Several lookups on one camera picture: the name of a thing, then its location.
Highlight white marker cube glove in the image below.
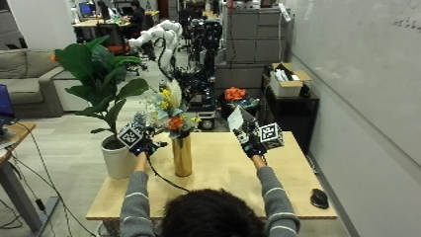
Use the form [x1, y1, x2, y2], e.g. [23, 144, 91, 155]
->
[116, 123, 146, 149]
[258, 121, 286, 150]

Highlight person's right hand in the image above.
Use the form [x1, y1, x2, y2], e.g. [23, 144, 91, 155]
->
[232, 121, 268, 160]

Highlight open cardboard box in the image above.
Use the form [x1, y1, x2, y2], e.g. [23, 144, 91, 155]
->
[267, 62, 314, 99]

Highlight white marker cube left glove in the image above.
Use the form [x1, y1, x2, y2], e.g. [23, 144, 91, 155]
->
[116, 123, 146, 149]

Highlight grey filing cabinets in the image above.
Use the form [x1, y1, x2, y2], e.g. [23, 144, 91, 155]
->
[222, 7, 292, 65]

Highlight mixed flower bouquet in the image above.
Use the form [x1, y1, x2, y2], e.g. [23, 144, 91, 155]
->
[144, 78, 203, 140]

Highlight wooden side desk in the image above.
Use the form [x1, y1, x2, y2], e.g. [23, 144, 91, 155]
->
[0, 121, 60, 235]

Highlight black glove cable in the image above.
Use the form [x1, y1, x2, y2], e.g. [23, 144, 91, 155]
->
[147, 155, 192, 194]

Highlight person's left hand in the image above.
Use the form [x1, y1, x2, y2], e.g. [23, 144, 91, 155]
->
[130, 127, 170, 158]

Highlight large green leafy plant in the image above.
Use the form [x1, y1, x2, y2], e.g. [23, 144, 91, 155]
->
[52, 35, 151, 136]

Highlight white humanoid robot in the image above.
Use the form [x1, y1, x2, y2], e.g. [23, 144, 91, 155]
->
[128, 19, 184, 83]

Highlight computer monitor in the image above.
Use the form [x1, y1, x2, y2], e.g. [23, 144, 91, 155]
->
[78, 2, 98, 19]

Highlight orange flower bunch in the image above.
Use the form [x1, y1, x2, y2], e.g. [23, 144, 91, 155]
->
[224, 86, 250, 103]

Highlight white marker cube right glove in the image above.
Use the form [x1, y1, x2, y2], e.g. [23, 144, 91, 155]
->
[258, 121, 286, 150]

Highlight gold cylinder vase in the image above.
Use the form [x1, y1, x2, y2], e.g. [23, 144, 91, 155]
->
[171, 133, 194, 178]

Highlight blue laptop screen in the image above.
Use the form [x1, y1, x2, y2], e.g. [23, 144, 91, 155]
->
[0, 84, 18, 132]

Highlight grey sofa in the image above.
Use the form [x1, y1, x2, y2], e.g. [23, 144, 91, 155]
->
[0, 48, 91, 119]

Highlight wooden office desk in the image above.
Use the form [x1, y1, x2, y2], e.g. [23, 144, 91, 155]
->
[71, 18, 134, 43]

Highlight black shelf unit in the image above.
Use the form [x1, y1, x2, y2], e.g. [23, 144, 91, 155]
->
[260, 72, 322, 156]

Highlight black computer mouse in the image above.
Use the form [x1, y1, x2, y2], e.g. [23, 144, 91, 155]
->
[310, 188, 331, 210]

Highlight white paper sheet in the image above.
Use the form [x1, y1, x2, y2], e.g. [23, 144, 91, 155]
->
[227, 105, 259, 133]

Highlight white plant pot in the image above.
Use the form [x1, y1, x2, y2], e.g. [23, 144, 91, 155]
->
[100, 133, 140, 181]

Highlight blue flower sprig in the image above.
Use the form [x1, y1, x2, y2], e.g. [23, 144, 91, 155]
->
[131, 111, 151, 133]

